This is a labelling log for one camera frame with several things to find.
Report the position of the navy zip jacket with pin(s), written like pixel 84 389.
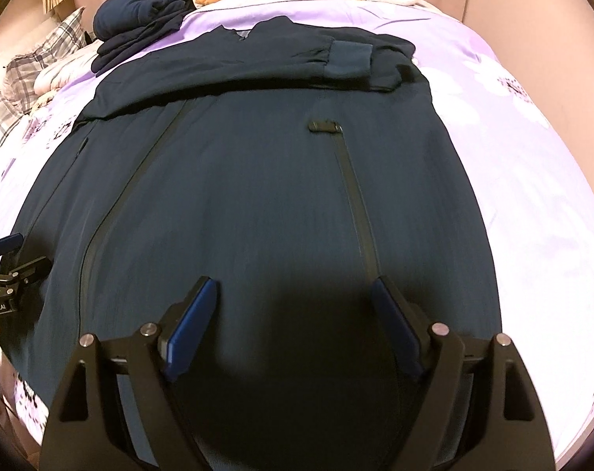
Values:
pixel 257 181

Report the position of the folded navy hooded garment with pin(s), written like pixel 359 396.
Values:
pixel 140 7

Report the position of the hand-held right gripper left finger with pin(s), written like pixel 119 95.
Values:
pixel 191 324

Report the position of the purple floral bedsheet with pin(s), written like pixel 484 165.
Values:
pixel 522 181

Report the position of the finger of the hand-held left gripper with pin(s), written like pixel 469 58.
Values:
pixel 5 244
pixel 29 270

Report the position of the grey plaid pillow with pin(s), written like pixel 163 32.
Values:
pixel 46 49
pixel 2 127

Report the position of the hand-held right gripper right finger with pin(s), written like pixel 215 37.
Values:
pixel 395 324

